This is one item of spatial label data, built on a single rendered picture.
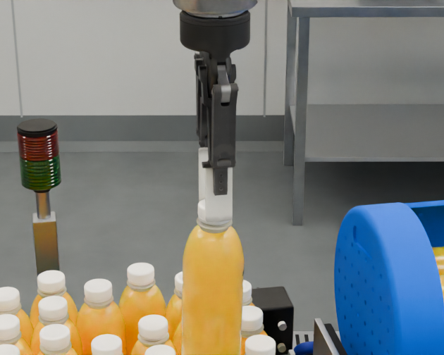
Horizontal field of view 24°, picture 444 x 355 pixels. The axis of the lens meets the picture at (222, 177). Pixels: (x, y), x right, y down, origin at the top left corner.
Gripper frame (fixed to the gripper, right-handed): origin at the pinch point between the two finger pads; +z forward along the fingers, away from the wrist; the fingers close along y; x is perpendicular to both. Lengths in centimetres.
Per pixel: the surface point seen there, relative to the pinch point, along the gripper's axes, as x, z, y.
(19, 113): 31, 119, 362
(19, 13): 27, 71, 361
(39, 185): 20, 18, 45
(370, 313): -22.8, 24.8, 9.2
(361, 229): -22.8, 14.9, 14.7
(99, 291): 12.7, 24.2, 20.5
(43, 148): 19, 12, 46
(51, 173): 18, 17, 46
